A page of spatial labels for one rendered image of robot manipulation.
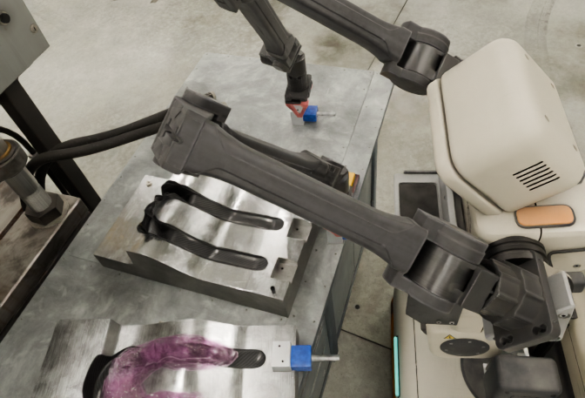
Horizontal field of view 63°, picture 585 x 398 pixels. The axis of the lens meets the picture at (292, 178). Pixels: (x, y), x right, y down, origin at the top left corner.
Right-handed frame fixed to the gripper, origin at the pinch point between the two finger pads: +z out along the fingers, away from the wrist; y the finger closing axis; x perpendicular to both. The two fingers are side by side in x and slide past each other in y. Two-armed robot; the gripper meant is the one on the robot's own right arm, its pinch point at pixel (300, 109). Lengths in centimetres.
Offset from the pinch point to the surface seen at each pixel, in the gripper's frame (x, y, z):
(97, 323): -31, 73, -8
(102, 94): -149, -98, 90
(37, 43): -72, 4, -25
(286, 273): 6, 56, -3
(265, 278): 2, 59, -6
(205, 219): -15.5, 45.4, -6.4
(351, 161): 16.4, 16.2, 3.8
